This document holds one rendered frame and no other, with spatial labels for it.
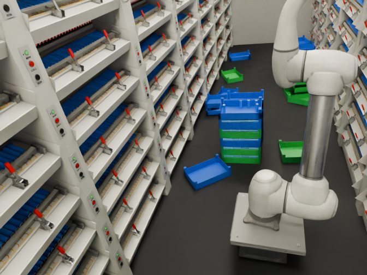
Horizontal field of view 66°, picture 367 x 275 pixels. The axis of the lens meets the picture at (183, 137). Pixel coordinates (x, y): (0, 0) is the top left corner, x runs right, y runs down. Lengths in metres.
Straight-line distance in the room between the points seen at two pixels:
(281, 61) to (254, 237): 0.83
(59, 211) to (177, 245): 0.85
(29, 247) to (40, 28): 0.70
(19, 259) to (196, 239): 1.03
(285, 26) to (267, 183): 0.68
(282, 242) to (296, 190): 0.27
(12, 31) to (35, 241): 0.66
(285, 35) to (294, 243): 0.93
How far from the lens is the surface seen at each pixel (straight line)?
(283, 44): 1.25
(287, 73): 1.29
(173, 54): 2.24
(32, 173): 1.03
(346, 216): 1.98
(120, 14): 1.52
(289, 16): 1.23
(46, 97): 1.03
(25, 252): 1.09
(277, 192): 1.40
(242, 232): 1.52
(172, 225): 1.88
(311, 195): 1.38
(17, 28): 0.98
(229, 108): 2.18
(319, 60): 1.26
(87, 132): 1.19
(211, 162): 2.25
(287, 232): 1.54
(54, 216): 1.15
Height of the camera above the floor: 1.43
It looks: 33 degrees down
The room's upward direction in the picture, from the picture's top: 10 degrees counter-clockwise
